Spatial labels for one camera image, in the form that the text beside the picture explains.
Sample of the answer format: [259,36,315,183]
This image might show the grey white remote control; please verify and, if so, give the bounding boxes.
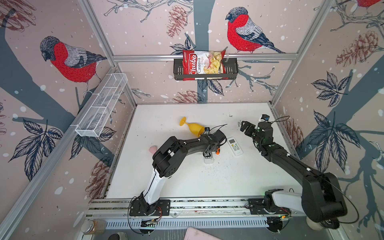
[203,152,214,165]

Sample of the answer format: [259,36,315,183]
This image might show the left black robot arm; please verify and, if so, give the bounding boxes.
[128,130,228,217]

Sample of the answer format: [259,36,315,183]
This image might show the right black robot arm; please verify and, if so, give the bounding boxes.
[241,121,348,229]

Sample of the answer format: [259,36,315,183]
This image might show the yellow plastic goblet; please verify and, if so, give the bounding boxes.
[180,117,205,138]

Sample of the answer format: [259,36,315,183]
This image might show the red cassava chips bag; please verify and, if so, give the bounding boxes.
[183,50,227,75]

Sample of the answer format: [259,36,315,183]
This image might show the pink flat object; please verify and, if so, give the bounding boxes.
[184,228,221,240]

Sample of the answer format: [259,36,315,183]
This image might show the glass jar amber content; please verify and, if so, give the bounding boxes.
[81,220,107,235]

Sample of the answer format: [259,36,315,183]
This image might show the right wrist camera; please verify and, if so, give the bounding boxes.
[260,114,270,122]

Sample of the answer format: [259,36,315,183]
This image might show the black wall basket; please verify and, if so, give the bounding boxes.
[174,58,239,81]

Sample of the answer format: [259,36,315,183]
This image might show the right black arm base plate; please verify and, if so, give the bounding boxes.
[245,197,292,216]

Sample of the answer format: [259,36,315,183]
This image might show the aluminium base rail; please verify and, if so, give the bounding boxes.
[85,197,304,231]

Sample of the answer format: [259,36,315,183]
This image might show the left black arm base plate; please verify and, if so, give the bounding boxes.
[129,199,171,217]

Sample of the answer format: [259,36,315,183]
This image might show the white wire mesh shelf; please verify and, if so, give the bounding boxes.
[75,73,128,138]

